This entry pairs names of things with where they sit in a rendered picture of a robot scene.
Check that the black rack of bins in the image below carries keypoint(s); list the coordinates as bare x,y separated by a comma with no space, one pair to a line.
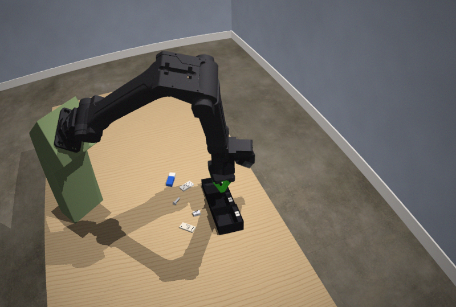
223,208

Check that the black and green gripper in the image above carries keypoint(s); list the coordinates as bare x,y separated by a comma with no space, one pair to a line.
216,172

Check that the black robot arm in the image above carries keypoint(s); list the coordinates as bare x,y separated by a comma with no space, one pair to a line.
166,77

